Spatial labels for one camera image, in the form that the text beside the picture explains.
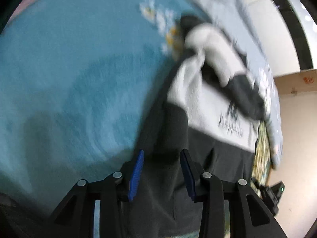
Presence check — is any teal floral bed sheet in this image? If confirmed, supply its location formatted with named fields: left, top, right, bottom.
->
left=0, top=0, right=272, bottom=238

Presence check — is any black white fleece jacket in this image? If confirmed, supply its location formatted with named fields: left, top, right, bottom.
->
left=124, top=14, right=265, bottom=237

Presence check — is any white black wardrobe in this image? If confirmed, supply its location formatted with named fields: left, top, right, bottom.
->
left=243, top=0, right=316, bottom=77

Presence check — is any grey floral duvet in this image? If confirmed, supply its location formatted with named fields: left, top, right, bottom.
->
left=173, top=0, right=284, bottom=170

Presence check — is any wooden door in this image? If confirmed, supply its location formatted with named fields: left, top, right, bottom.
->
left=274, top=69, right=316, bottom=98

